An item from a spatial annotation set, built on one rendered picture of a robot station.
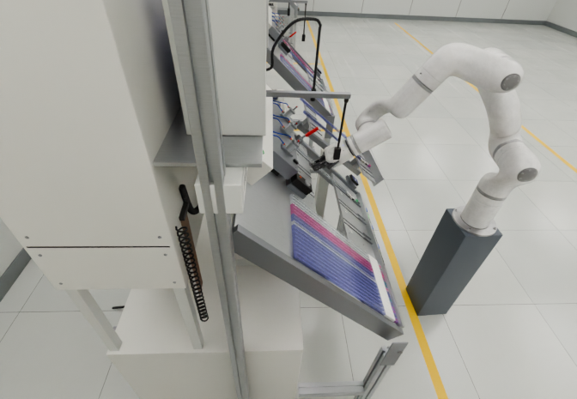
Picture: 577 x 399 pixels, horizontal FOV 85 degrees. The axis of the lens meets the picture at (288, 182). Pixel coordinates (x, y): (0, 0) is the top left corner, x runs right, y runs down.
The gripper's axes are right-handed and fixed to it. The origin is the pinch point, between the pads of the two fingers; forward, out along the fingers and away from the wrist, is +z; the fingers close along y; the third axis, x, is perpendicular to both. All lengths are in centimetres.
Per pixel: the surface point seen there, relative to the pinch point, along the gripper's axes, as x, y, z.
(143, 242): -46, 60, 25
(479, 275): 146, -9, -41
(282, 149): -28.0, 23.4, -0.3
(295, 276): -15, 60, 5
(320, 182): 32.8, -29.8, 12.3
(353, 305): 7, 60, 0
